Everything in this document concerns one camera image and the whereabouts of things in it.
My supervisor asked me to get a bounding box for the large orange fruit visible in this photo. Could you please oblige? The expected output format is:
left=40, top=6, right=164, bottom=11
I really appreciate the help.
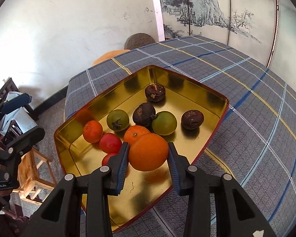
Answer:
left=128, top=133, right=168, bottom=171

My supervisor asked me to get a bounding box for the dark brown passion fruit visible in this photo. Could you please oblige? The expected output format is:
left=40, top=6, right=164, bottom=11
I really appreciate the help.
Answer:
left=181, top=110, right=204, bottom=130
left=145, top=83, right=166, bottom=102
left=132, top=102, right=156, bottom=127

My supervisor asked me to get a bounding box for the wooden stool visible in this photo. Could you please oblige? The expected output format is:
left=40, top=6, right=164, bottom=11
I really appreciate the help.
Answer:
left=13, top=148, right=56, bottom=205

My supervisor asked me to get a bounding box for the red tomato fruit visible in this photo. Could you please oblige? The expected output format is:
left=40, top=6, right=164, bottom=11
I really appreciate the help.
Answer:
left=99, top=133, right=122, bottom=153

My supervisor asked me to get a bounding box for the blue plaid tablecloth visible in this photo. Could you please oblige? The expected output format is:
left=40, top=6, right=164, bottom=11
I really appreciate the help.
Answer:
left=65, top=36, right=296, bottom=236

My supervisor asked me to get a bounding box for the orange tangerine left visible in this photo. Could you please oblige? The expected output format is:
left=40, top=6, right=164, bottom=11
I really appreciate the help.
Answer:
left=83, top=120, right=103, bottom=143

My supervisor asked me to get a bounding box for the orange tangerine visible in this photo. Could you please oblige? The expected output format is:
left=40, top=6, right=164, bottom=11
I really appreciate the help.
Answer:
left=83, top=120, right=103, bottom=143
left=123, top=125, right=150, bottom=146

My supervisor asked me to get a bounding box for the orange tangerine right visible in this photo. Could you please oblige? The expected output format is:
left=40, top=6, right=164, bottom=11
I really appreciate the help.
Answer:
left=123, top=125, right=150, bottom=146

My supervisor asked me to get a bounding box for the green fruit with stem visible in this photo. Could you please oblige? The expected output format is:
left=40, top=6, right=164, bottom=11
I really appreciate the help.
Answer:
left=106, top=109, right=129, bottom=132

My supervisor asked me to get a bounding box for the red gold tin box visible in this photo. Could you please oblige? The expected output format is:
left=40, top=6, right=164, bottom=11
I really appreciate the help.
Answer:
left=53, top=64, right=230, bottom=233

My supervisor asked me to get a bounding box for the green round fruit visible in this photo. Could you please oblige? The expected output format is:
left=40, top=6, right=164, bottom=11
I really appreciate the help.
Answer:
left=152, top=111, right=177, bottom=136

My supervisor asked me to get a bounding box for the orange plastic stool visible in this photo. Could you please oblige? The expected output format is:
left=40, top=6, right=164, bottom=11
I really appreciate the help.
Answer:
left=92, top=49, right=130, bottom=66

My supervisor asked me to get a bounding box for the dark brown passion fruit back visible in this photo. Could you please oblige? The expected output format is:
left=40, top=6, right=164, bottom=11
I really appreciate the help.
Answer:
left=145, top=83, right=166, bottom=102

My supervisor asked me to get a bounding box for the round grey millstone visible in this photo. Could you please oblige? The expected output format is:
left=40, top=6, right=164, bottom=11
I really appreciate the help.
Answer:
left=124, top=33, right=155, bottom=50

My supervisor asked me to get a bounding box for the painted landscape folding screen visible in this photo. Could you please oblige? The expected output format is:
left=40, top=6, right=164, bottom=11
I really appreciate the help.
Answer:
left=160, top=0, right=296, bottom=91

